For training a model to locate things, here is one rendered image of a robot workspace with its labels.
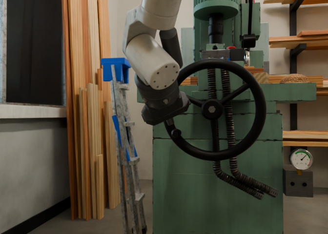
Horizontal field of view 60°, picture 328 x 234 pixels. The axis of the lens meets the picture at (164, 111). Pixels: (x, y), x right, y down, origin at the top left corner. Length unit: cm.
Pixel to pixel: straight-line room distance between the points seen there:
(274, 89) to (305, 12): 275
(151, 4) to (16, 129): 167
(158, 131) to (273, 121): 39
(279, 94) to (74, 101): 167
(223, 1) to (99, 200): 170
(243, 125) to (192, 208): 34
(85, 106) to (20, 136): 50
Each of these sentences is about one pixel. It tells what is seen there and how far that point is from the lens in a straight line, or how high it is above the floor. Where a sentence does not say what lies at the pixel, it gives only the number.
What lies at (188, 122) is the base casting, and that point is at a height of 77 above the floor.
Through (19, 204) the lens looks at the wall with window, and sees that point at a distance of 215.
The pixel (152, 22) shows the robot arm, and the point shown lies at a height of 95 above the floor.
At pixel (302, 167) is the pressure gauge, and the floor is 64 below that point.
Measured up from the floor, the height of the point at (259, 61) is 103.
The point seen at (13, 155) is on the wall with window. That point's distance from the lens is 205.
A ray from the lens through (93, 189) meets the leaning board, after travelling 232.
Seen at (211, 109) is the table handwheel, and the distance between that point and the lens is 79.
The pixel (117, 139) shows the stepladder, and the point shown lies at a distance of 180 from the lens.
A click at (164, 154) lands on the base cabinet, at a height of 66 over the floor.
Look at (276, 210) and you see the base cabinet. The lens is 105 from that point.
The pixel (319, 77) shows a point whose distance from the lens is 120.
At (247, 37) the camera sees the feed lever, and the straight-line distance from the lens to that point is 131.
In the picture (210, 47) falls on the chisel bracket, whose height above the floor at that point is 106.
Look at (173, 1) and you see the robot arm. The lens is 48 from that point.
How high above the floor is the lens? 79
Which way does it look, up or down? 1 degrees up
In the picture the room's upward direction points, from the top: straight up
